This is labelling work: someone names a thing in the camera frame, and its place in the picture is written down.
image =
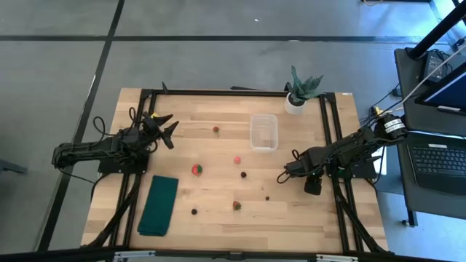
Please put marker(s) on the dark green folded cloth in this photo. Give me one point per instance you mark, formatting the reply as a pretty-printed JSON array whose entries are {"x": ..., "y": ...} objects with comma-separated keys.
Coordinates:
[{"x": 158, "y": 205}]

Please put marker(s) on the black diagonal pole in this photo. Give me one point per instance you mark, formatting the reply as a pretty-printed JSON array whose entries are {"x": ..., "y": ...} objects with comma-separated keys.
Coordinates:
[{"x": 437, "y": 32}]

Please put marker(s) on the yellow lemon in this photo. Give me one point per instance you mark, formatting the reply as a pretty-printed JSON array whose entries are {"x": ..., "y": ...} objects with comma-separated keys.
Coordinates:
[{"x": 155, "y": 115}]

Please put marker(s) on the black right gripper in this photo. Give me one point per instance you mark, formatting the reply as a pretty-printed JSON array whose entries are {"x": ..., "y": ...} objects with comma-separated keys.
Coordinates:
[{"x": 313, "y": 185}]

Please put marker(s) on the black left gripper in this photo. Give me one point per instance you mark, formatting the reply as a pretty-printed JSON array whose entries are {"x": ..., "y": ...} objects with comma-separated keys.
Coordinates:
[{"x": 151, "y": 129}]

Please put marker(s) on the black computer monitor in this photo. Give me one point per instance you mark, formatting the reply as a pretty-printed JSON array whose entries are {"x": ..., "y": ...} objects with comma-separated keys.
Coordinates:
[{"x": 451, "y": 91}]

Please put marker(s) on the green snake plant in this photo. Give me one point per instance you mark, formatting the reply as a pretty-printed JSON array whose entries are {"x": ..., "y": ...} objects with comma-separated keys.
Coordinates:
[{"x": 302, "y": 89}]

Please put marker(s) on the dark grey side desk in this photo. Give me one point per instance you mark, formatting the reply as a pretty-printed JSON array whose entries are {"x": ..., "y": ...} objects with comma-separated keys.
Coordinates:
[{"x": 404, "y": 72}]

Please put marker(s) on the yellow plug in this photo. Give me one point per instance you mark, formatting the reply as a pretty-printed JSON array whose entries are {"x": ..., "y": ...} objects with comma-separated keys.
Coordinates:
[{"x": 377, "y": 109}]

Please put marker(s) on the red strawberry with broad leaves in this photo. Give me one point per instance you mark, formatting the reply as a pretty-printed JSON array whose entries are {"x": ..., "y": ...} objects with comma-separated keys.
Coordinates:
[{"x": 236, "y": 205}]

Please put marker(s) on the pink raspberry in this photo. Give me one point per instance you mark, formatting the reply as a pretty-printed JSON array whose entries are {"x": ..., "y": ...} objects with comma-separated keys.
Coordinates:
[{"x": 237, "y": 160}]

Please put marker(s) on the white plant pot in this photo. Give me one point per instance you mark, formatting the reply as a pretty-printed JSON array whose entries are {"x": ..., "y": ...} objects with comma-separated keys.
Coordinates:
[{"x": 291, "y": 107}]

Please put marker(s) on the clear plastic tupperware container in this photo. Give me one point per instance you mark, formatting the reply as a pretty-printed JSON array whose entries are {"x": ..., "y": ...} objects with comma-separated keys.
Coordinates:
[{"x": 264, "y": 143}]

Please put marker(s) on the black aluminium table frame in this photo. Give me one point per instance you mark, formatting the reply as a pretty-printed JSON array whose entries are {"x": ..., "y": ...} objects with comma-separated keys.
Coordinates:
[{"x": 218, "y": 92}]

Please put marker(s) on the dark blackberry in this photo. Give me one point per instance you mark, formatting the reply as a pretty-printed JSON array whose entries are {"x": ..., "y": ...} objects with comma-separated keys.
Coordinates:
[
  {"x": 194, "y": 211},
  {"x": 243, "y": 174}
]

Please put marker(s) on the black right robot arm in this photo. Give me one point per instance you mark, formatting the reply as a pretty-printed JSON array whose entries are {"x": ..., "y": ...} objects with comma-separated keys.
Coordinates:
[{"x": 346, "y": 147}]

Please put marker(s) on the black crossbeam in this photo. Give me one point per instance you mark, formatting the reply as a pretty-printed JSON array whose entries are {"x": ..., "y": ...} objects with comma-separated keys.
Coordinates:
[{"x": 73, "y": 254}]

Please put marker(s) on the grey furniture leg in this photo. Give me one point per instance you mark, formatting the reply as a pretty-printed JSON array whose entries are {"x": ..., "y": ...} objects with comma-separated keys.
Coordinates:
[{"x": 11, "y": 167}]

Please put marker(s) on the small strawberry with thin stem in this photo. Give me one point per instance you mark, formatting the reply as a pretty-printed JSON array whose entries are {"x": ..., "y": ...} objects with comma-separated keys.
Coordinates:
[{"x": 216, "y": 129}]

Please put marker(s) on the silver metal bracket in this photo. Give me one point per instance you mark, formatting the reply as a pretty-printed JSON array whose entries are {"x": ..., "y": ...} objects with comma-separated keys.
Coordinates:
[
  {"x": 336, "y": 258},
  {"x": 134, "y": 254}
]

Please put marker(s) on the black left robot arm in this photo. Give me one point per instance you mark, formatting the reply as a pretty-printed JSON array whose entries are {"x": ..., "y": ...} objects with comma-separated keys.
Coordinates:
[{"x": 91, "y": 149}]

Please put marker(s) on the round red and green strawberry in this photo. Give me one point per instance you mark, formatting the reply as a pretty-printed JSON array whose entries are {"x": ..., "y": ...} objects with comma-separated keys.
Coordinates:
[{"x": 197, "y": 169}]

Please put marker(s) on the black power adapter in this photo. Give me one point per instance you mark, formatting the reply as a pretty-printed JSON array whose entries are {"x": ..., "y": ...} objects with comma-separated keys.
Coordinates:
[{"x": 431, "y": 65}]

